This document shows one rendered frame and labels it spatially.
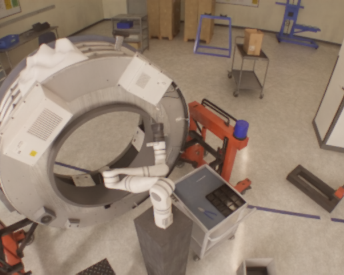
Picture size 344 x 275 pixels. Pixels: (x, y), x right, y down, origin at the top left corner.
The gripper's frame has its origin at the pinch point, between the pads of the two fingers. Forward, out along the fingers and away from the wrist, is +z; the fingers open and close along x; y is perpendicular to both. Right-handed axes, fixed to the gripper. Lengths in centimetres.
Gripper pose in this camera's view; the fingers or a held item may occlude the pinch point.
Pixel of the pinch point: (153, 113)
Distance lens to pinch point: 148.0
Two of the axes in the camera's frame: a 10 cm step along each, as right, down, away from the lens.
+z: -1.1, -9.9, 0.6
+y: 5.9, -0.2, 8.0
